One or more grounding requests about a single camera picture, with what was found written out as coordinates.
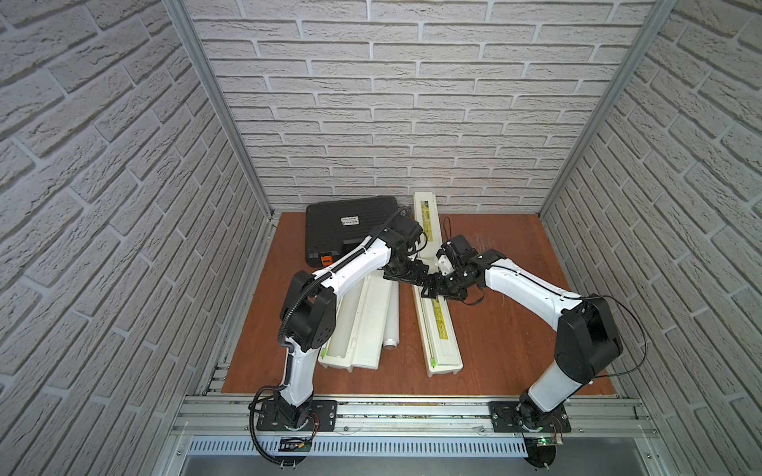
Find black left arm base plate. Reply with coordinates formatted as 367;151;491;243
256;399;339;432

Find aluminium corner post right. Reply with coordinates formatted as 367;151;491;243
537;0;677;220

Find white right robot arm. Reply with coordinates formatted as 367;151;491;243
422;235;623;432

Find white plastic wrap roll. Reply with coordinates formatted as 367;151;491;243
382;282;400;349

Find black plastic tool case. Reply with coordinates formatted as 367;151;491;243
305;196;410;268

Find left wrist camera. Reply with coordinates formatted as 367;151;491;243
389;214;424;249

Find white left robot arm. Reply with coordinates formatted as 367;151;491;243
275;228;428;426

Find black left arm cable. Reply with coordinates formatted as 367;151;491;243
248;204;412;467

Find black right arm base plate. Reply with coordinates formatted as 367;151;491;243
487;401;572;434

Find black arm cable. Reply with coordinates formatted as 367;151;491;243
248;204;412;467
588;294;648;379

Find aluminium corner post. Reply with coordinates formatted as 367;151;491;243
537;0;677;220
165;0;275;219

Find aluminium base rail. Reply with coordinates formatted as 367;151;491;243
170;396;662;463

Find cream dispenser with lid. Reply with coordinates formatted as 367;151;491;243
319;271;393;373

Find aluminium corner post left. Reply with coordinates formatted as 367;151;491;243
165;0;275;219

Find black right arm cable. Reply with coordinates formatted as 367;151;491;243
588;294;648;379

